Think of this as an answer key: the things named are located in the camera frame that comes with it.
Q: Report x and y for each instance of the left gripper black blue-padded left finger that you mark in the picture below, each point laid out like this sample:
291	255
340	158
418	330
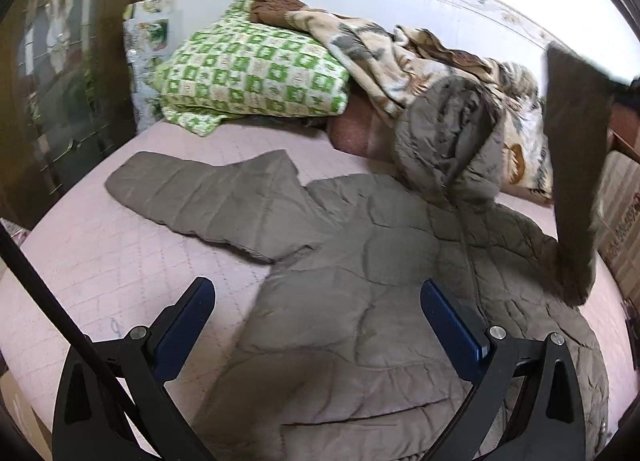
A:
127	414

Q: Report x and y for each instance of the dark wooden glass door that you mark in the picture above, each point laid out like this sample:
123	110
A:
65	98

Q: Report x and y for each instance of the brown knitted cloth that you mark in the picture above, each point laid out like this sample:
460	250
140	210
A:
274	12

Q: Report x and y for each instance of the dark red pillow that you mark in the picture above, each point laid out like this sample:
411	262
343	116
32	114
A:
361	131

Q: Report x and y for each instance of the pink quilted bed sheet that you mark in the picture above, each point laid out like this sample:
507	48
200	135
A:
113	270

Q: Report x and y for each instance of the floral plastic bag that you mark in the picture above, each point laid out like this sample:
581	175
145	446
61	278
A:
146	41

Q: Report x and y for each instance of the striped floral cushion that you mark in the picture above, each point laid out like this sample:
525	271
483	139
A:
618	226

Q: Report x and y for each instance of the grey-brown quilted hooded jacket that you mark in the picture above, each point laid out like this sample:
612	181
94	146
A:
336	361

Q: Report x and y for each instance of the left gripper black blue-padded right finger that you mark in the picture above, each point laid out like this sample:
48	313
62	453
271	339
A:
547	421

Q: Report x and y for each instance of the beige leaf-print blanket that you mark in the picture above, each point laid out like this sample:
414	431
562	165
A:
394	68

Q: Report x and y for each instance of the green white checkered pillow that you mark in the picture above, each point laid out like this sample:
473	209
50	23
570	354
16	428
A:
235	67

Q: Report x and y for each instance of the cardboard box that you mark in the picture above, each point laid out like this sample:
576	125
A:
24	417

